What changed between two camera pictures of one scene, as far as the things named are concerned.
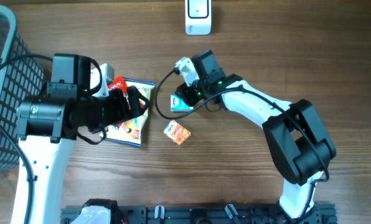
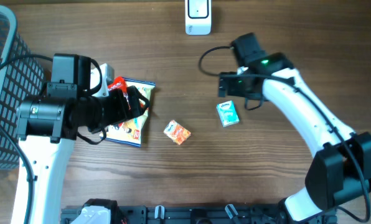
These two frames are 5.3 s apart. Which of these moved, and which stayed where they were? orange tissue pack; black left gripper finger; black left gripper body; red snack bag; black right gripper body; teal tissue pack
Moved: teal tissue pack; black right gripper body
Stayed: black left gripper finger; red snack bag; black left gripper body; orange tissue pack
